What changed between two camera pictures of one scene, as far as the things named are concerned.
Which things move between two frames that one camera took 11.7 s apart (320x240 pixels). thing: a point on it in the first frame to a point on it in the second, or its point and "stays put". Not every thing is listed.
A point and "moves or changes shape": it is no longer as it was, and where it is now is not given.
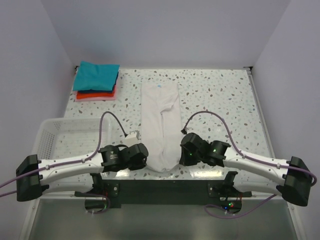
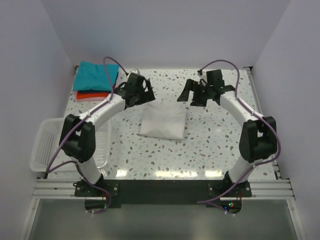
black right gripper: [186, 153] to [197, 93]
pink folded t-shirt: [111, 98] stays put
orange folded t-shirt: [83, 95] stays put
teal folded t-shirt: [89, 76] stays put
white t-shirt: [160, 124] moves or changes shape
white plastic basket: [56, 139] stays put
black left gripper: [141, 155] to [141, 92]
